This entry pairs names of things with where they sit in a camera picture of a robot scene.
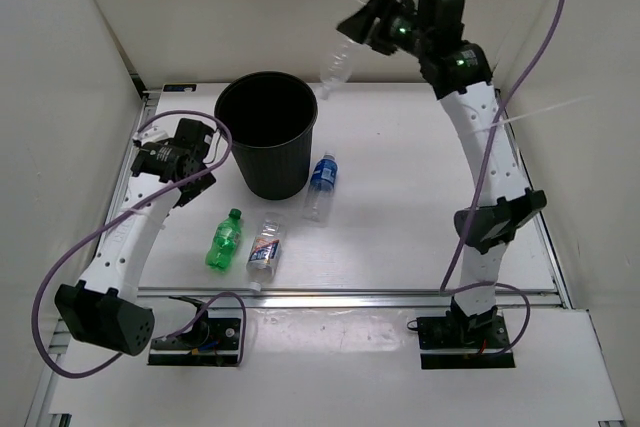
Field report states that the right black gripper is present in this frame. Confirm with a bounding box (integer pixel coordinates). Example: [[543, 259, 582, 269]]
[[336, 0, 432, 61]]

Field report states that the clear unlabelled plastic bottle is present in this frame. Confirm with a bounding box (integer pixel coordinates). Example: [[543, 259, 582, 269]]
[[317, 36, 361, 100]]

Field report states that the green plastic soda bottle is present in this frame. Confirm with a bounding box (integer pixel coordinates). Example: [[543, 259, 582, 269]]
[[205, 208, 242, 272]]

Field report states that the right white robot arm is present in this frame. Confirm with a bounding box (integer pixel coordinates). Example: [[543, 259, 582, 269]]
[[337, 0, 547, 347]]

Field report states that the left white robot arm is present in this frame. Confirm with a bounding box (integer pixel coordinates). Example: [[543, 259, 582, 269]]
[[54, 118, 215, 356]]

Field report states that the black ribbed plastic bin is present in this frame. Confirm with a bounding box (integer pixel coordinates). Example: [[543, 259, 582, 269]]
[[214, 71, 318, 201]]

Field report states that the blue white sticker label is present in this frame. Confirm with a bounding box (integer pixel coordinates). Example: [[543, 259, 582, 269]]
[[162, 83, 197, 93]]

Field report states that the clear bottle white blue label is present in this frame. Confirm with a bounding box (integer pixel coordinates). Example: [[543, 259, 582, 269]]
[[246, 212, 286, 293]]

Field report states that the white zip tie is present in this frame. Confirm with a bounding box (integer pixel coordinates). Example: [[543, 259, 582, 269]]
[[477, 95, 594, 132]]

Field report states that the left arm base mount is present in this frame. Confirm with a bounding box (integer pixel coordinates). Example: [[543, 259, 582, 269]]
[[147, 292, 248, 367]]

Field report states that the aluminium rail frame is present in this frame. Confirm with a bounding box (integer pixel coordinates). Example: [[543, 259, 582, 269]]
[[40, 84, 623, 426]]

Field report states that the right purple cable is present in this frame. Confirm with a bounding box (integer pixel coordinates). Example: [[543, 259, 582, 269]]
[[409, 0, 569, 354]]

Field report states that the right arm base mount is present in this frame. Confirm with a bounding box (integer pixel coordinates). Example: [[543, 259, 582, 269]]
[[407, 316, 516, 370]]

